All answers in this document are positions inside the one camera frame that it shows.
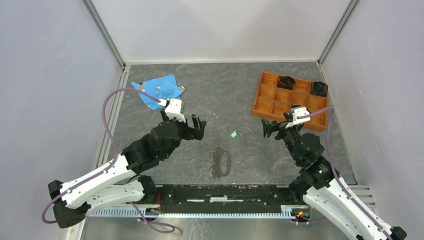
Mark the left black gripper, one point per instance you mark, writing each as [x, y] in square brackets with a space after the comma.
[188, 129]

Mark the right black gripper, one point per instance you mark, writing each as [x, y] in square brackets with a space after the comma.
[269, 126]

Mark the key with green tag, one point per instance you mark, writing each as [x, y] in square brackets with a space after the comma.
[236, 133]

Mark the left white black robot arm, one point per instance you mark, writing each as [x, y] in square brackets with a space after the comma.
[72, 201]

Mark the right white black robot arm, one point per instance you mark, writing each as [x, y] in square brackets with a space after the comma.
[320, 186]

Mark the orange compartment tray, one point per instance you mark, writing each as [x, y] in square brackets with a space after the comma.
[271, 102]

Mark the black rolled item red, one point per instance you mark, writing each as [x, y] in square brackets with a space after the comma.
[286, 82]

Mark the blue patterned cloth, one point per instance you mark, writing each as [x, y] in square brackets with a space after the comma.
[161, 88]

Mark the black rolled item corner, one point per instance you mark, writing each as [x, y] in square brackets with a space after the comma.
[319, 88]

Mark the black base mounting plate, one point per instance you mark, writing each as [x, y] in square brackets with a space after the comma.
[222, 199]

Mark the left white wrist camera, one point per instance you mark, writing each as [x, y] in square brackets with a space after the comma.
[173, 110]

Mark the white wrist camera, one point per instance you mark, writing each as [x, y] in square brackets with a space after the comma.
[298, 115]
[173, 110]

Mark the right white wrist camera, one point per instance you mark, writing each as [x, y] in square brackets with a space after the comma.
[298, 115]

